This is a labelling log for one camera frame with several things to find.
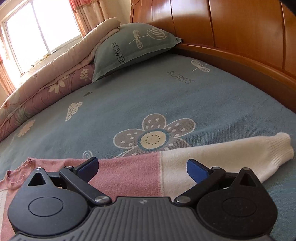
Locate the pink and cream sweater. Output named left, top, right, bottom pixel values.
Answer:
left=0, top=132, right=295, bottom=239

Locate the blue floral bed sheet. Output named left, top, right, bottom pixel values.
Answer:
left=1, top=54, right=295, bottom=240

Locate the folded pink floral quilt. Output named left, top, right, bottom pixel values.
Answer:
left=1, top=18, right=120, bottom=140

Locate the orange patterned left curtain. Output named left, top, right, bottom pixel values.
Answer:
left=1, top=31, right=16, bottom=96

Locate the orange patterned curtain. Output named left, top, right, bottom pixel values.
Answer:
left=69, top=0, right=108, bottom=37
left=1, top=31, right=16, bottom=96

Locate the grey-green flower pillow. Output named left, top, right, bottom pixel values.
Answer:
left=92, top=23, right=182, bottom=82

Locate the wooden headboard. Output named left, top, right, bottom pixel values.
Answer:
left=130, top=1, right=295, bottom=110

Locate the orange patterned right curtain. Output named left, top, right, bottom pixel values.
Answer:
left=69, top=0, right=108, bottom=37

